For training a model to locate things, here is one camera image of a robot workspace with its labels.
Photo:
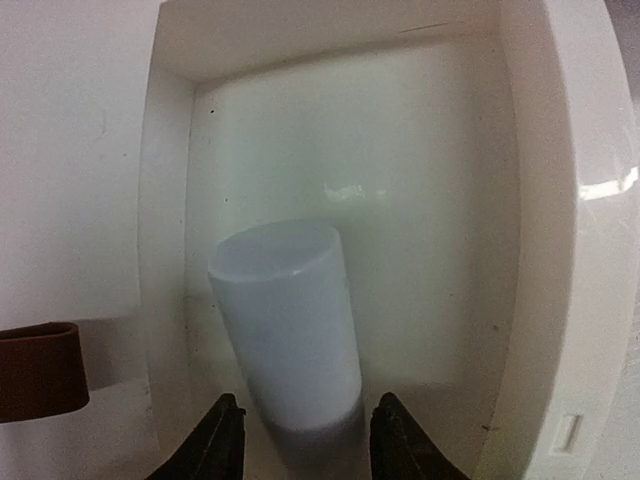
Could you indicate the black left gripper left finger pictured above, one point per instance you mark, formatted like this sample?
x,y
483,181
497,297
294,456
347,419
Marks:
x,y
215,449

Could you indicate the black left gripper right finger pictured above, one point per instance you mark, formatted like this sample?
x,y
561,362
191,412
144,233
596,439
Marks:
x,y
400,449

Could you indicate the grey lipstick tube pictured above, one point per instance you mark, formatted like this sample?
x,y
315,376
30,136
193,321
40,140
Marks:
x,y
282,292

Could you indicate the white three-drawer storage cabinet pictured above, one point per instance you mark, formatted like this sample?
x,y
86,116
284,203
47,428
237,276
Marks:
x,y
480,160

